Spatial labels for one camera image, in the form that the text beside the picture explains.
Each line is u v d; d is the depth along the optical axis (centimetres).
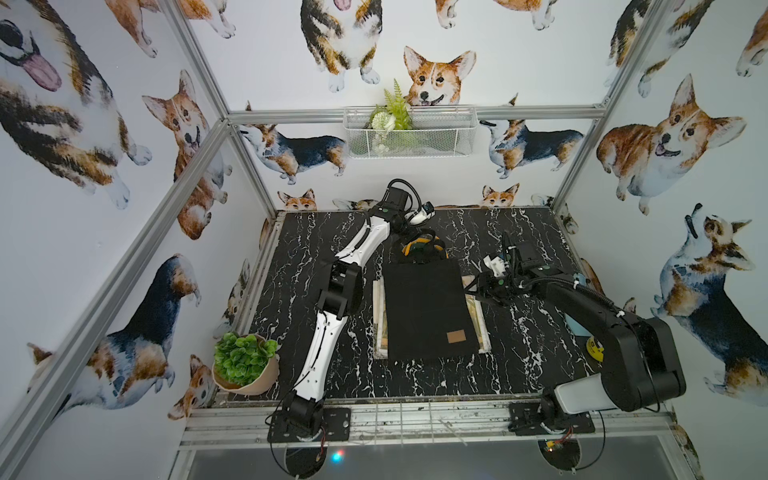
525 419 73
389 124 82
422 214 93
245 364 69
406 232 92
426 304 92
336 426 74
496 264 84
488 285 77
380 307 92
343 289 64
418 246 106
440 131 92
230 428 75
